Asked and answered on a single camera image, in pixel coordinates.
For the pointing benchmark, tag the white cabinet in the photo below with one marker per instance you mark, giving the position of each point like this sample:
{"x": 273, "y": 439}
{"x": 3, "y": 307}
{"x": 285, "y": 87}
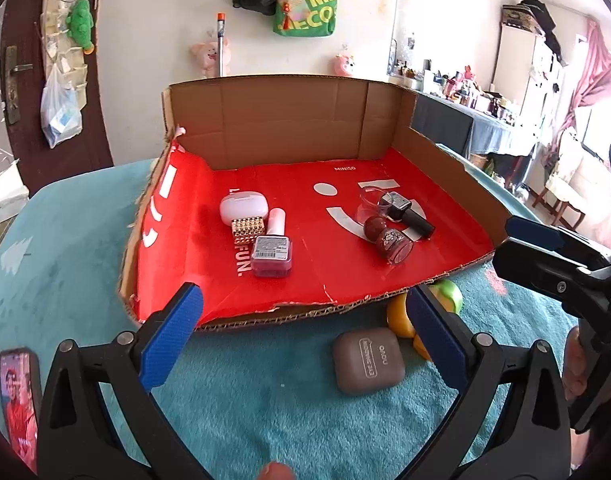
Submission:
{"x": 525, "y": 69}

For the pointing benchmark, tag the gold studded block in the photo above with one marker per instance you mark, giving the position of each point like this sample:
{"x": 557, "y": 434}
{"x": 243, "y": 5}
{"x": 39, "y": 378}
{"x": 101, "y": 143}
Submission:
{"x": 246, "y": 230}

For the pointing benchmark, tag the white plush keychain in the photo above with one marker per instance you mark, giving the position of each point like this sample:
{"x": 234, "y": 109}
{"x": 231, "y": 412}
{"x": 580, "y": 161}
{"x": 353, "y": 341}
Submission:
{"x": 292, "y": 11}

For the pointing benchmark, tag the wooden stool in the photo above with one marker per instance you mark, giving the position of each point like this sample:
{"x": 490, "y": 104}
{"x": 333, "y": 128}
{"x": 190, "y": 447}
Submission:
{"x": 566, "y": 197}

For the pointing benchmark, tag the orange peach half round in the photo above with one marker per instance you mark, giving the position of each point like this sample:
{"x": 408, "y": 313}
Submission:
{"x": 421, "y": 349}

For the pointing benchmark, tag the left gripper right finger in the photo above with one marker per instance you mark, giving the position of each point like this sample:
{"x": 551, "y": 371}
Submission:
{"x": 509, "y": 419}

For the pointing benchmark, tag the pink plush pig left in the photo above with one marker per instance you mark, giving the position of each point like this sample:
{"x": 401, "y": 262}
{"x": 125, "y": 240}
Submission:
{"x": 206, "y": 58}

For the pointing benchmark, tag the red-lined cardboard box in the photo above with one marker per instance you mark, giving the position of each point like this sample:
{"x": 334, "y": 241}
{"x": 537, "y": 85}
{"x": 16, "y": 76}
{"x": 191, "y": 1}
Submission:
{"x": 308, "y": 144}

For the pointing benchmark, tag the pink nail polish bottle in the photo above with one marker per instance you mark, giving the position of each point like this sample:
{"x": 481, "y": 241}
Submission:
{"x": 272, "y": 252}

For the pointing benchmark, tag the right hand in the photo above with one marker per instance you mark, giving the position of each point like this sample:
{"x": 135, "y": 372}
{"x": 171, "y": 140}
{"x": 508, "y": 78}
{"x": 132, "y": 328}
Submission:
{"x": 574, "y": 383}

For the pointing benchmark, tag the black smartphone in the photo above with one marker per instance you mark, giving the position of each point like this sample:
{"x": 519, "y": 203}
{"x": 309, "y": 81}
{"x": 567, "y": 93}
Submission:
{"x": 21, "y": 396}

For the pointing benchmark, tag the red-capped glitter bottle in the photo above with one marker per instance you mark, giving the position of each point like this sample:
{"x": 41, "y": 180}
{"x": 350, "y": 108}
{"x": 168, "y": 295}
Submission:
{"x": 391, "y": 243}

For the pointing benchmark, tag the left hand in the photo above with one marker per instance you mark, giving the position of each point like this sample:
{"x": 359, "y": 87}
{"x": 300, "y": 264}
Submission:
{"x": 276, "y": 471}

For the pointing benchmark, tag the black silver perfume bottle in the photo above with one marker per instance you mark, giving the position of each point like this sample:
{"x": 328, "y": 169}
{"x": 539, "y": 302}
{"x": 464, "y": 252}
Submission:
{"x": 399, "y": 209}

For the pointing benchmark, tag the green plush crocodile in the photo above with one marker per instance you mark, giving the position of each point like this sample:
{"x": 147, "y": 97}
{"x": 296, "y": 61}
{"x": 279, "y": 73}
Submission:
{"x": 80, "y": 24}

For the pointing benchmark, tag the brown eye shadow case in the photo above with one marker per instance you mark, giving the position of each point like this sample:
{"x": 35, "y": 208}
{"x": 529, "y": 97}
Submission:
{"x": 367, "y": 361}

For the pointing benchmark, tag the cluttered side table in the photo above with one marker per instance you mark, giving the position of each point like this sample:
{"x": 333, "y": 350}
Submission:
{"x": 464, "y": 130}

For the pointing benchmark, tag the beige hanging organizer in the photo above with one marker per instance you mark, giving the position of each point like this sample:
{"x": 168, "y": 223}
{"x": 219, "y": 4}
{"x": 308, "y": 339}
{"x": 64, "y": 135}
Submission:
{"x": 60, "y": 48}

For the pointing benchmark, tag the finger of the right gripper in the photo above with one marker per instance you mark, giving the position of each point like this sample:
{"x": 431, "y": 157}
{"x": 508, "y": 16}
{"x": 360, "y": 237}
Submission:
{"x": 563, "y": 242}
{"x": 541, "y": 271}

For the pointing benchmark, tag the pink plush pig right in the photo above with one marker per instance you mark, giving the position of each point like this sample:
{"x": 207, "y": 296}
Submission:
{"x": 344, "y": 65}

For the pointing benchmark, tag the pink curtain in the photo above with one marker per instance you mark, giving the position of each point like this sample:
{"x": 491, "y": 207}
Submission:
{"x": 595, "y": 81}

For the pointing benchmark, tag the orange-tipped stick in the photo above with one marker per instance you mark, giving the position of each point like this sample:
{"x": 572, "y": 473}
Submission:
{"x": 220, "y": 31}

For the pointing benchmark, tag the clear glass cup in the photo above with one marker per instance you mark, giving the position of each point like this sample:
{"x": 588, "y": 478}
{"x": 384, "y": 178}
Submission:
{"x": 375, "y": 200}

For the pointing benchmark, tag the green yellow toy figure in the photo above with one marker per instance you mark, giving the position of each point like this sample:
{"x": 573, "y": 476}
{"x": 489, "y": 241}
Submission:
{"x": 449, "y": 295}

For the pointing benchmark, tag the brass door handle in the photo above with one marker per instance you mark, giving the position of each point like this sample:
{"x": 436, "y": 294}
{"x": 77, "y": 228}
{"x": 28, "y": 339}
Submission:
{"x": 12, "y": 70}

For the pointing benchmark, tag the orange peach half hollow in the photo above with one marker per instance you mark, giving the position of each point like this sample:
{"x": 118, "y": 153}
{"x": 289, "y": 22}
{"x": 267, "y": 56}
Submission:
{"x": 398, "y": 319}

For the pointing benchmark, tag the dark brown door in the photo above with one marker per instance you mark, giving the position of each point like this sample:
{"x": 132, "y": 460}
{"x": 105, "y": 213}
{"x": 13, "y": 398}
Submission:
{"x": 38, "y": 164}

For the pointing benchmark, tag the green tote bag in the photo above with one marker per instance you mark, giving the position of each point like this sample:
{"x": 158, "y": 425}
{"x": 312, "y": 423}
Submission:
{"x": 305, "y": 18}

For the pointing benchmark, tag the white earbud case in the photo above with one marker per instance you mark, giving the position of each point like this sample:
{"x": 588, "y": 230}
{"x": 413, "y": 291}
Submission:
{"x": 242, "y": 205}

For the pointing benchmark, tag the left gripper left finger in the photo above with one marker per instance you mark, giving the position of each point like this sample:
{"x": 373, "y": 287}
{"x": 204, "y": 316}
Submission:
{"x": 76, "y": 435}

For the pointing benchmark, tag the pink plush pig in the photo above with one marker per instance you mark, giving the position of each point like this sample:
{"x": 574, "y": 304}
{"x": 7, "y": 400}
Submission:
{"x": 344, "y": 65}
{"x": 206, "y": 58}

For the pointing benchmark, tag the white plastic bag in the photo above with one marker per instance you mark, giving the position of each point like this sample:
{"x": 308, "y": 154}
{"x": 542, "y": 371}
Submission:
{"x": 60, "y": 115}

